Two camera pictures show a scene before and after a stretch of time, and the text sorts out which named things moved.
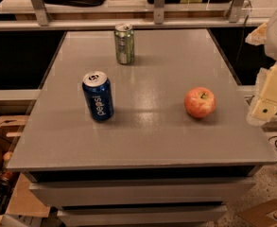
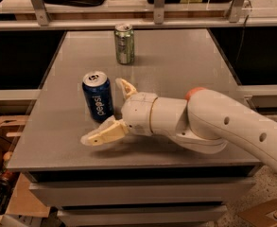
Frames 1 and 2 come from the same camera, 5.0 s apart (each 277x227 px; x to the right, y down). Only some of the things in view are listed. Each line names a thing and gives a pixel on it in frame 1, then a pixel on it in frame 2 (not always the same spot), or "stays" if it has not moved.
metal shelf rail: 110,23 stays
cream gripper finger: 258,35 to 125,87
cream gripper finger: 271,91 to 110,130
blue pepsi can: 98,92 stays
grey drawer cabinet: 134,128 stays
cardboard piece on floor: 274,213 stays
